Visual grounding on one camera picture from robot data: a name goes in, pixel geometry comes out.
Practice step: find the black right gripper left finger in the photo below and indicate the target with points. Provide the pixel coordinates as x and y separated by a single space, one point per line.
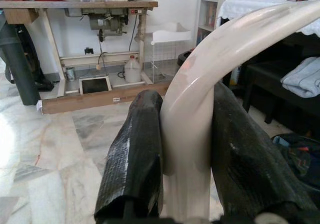
132 159

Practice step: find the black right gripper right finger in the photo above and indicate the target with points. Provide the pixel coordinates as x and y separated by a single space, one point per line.
245 171

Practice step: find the dark backpack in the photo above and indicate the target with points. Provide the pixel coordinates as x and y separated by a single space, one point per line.
300 159

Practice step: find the long wooden board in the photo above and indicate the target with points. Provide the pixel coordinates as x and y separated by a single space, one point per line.
87 103

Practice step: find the black sewing treadle pedal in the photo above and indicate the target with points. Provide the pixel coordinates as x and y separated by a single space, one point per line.
95 85

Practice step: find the black wooden bench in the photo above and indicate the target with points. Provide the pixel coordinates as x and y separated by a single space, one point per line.
265 88

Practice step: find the white plastic jug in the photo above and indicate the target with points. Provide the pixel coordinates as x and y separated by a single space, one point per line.
132 71

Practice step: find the folded light blue towel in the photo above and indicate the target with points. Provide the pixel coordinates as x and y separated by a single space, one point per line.
302 78

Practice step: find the grey sewing machine motor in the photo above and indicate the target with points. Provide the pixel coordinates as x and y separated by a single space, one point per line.
105 23

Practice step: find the white lace cloth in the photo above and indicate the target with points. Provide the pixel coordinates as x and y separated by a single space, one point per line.
240 7

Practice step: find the wooden top sewing table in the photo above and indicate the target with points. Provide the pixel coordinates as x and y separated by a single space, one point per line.
75 4

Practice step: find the white bookshelf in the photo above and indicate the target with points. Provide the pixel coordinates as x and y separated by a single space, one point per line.
222 6

